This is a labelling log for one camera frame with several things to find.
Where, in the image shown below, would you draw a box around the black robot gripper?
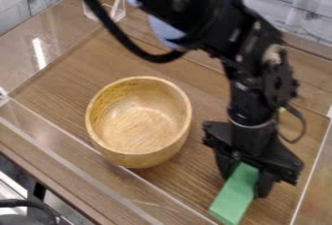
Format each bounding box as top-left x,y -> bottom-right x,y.
202,120 -> 304,199

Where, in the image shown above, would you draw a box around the green rectangular block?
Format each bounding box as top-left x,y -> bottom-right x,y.
209,163 -> 260,225

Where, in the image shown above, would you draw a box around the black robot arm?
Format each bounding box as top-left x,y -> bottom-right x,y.
84,0 -> 304,198

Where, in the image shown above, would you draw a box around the brown wooden bowl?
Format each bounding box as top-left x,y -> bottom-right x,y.
84,76 -> 193,169

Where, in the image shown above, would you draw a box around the red plush strawberry toy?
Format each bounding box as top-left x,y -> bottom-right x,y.
277,107 -> 285,113

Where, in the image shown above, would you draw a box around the clear acrylic tray walls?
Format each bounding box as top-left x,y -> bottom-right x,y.
0,0 -> 332,225

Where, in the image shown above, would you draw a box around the black stand at corner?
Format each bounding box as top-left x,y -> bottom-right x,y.
0,173 -> 71,225

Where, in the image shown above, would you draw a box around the black cable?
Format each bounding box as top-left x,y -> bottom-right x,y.
273,104 -> 308,145

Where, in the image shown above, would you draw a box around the clear acrylic corner bracket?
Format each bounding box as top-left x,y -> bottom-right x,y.
82,0 -> 126,22

